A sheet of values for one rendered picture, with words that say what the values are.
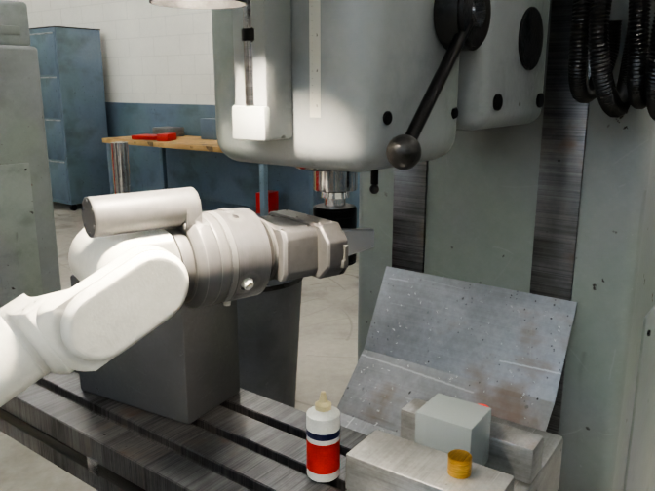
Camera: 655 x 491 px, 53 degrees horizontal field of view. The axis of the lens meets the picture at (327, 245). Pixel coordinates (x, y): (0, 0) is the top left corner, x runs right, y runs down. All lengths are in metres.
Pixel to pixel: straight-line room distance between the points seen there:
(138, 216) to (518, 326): 0.63
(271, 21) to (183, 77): 6.68
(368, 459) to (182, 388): 0.36
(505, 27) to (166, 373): 0.62
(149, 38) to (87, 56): 0.79
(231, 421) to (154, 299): 0.44
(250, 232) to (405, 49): 0.22
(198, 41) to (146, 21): 0.83
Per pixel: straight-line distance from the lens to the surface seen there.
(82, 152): 7.99
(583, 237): 0.98
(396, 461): 0.66
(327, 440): 0.80
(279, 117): 0.59
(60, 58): 7.88
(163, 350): 0.94
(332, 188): 0.68
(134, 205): 0.57
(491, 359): 1.02
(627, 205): 0.96
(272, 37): 0.59
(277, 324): 2.65
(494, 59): 0.74
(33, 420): 1.10
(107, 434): 0.97
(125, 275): 0.53
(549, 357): 1.00
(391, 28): 0.59
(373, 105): 0.58
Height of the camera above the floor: 1.39
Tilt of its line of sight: 14 degrees down
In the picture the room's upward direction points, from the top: straight up
